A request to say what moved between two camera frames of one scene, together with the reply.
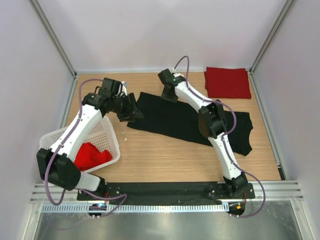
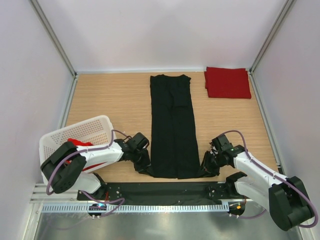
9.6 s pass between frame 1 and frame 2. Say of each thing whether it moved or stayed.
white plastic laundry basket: stayed
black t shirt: moved
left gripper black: moved
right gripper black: moved
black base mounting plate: stayed
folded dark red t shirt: stayed
